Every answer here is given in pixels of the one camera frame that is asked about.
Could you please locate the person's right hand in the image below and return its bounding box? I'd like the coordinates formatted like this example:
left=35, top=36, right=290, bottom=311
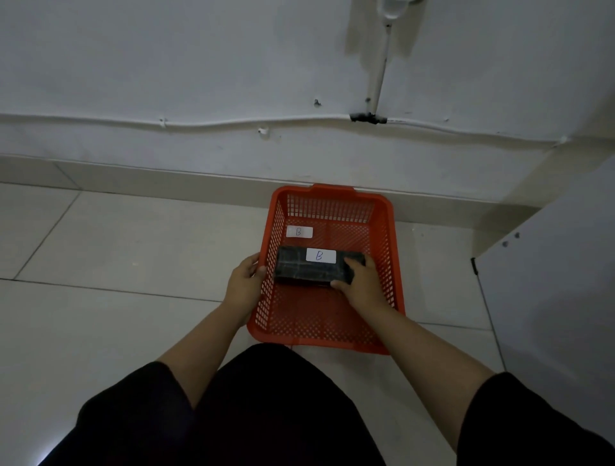
left=330, top=257, right=393, bottom=316

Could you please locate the person's left hand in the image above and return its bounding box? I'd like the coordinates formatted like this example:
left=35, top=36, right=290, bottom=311
left=222, top=253, right=267, bottom=328

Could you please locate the orange plastic mesh basket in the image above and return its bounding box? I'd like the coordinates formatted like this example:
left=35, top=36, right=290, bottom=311
left=247, top=184, right=406, bottom=356

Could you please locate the black rectangular block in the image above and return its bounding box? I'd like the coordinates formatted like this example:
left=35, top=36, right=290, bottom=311
left=274, top=246, right=367, bottom=288

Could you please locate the person's left forearm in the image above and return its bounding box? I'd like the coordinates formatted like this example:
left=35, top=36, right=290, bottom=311
left=157, top=303, right=250, bottom=410

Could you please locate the person's right forearm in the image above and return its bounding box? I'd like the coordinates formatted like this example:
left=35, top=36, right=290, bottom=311
left=361, top=304, right=496, bottom=453

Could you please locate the person's black clothing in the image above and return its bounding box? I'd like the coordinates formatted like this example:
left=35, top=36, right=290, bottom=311
left=41, top=343, right=615, bottom=466

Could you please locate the white board panel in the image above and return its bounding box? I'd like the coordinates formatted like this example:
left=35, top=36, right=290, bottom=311
left=470, top=155, right=615, bottom=446

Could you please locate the white vertical conduit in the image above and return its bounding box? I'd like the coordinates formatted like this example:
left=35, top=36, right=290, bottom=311
left=366, top=21, right=393, bottom=117

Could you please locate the white wall cable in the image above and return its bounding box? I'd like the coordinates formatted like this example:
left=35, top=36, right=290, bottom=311
left=0, top=112, right=570, bottom=146

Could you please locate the white wall fixture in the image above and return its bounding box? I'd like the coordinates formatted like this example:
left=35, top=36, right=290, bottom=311
left=376, top=0, right=413, bottom=22

